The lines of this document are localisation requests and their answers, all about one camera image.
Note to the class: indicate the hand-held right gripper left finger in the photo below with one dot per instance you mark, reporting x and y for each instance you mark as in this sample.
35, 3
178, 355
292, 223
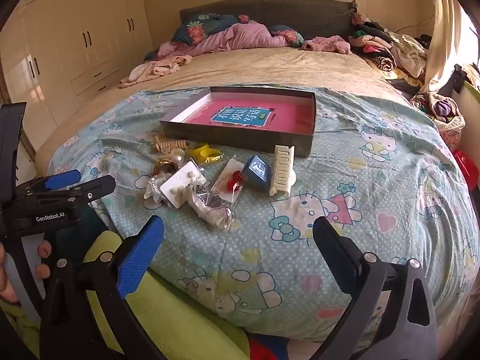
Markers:
140, 257

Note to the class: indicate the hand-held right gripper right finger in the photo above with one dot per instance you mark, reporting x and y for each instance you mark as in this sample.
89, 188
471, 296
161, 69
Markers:
332, 255

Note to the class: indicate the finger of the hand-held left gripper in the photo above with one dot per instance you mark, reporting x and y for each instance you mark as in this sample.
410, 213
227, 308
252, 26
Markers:
93, 189
62, 180

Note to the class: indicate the brown wristwatch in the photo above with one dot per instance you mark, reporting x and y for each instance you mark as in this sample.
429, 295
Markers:
167, 167

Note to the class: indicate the bagged grey item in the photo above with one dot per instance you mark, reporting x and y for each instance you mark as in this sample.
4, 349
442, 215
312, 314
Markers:
182, 185

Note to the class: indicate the plastic packet with jewelry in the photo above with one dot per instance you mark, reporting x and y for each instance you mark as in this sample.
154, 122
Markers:
210, 206

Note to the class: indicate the cream hair comb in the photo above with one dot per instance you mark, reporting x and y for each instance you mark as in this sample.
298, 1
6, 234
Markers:
282, 170

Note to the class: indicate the small blue box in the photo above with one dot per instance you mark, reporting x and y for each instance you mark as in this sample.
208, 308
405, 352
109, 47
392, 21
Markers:
257, 172

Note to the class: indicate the clear plastic earring packet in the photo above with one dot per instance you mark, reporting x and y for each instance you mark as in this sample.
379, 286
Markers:
230, 180

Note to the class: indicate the grey cardboard box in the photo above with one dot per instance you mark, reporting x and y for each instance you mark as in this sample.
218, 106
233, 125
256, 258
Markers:
240, 138

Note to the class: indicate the person's left hand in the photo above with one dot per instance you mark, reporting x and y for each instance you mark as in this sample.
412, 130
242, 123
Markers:
44, 249

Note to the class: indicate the cream hair clip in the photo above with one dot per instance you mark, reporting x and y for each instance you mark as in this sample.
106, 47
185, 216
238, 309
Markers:
107, 157

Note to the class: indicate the cartoon cat blanket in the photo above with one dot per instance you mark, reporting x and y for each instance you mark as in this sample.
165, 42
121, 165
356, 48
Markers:
337, 195

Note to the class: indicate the green garment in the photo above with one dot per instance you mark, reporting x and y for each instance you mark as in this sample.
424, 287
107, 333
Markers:
176, 307

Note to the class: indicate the clear pearl hair clip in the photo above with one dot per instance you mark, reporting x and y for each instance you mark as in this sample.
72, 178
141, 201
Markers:
179, 155

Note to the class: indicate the yellow hoop bangle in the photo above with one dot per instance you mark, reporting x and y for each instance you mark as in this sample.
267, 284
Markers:
213, 155
198, 152

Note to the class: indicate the pale pink pyjamas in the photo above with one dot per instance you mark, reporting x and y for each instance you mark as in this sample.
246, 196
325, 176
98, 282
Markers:
153, 69

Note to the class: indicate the cream wardrobe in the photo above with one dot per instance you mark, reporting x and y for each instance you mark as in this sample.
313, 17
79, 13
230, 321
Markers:
75, 45

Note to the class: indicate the pink book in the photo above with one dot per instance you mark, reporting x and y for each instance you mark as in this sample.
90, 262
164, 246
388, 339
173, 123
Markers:
249, 116

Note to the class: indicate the red object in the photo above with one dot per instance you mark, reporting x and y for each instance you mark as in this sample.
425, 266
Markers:
467, 165

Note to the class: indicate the basket of clothes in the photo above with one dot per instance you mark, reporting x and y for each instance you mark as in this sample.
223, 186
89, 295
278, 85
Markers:
442, 109

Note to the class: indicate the large floral pillow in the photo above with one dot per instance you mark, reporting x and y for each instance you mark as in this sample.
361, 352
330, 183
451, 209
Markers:
195, 26

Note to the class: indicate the beige bedspread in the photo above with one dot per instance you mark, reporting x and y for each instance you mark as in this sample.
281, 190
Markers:
262, 68

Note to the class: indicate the pink fluffy garment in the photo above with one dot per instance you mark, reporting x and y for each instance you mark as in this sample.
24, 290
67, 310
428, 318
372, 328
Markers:
326, 44

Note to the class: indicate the pink quilt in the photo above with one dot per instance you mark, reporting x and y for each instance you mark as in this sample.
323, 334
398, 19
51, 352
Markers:
240, 36

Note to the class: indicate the pile of clothes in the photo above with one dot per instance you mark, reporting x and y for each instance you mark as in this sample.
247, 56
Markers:
390, 50

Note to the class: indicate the small floral pillow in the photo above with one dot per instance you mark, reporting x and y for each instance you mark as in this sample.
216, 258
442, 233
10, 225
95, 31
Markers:
288, 34

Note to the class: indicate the grey headboard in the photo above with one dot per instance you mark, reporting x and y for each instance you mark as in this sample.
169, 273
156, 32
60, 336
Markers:
300, 15

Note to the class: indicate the cream curtain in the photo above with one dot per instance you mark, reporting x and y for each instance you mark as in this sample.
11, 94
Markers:
446, 37

